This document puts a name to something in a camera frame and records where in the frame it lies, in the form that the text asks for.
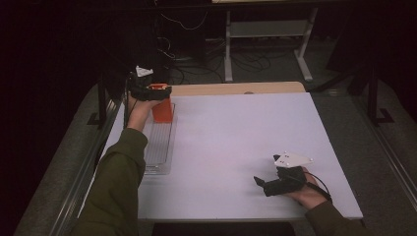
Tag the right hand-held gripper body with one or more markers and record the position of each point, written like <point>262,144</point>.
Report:
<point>288,182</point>

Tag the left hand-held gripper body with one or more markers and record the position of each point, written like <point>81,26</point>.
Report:
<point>139,87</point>

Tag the orange phone case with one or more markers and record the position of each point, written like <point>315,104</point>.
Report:
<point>162,111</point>

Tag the clear ribbed plastic rack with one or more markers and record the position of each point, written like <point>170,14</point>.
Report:
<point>159,144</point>

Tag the person's right hand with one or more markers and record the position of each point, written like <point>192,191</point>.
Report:
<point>308,198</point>

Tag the person's left hand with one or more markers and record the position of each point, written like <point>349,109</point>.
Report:
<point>139,113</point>

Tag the black floor stand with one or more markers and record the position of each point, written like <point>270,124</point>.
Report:
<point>100,105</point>
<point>373,95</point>

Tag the aluminium rail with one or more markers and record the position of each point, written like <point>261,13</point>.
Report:
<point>85,177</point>
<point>390,164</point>

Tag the grey metal desk frame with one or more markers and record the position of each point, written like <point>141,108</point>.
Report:
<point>268,29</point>

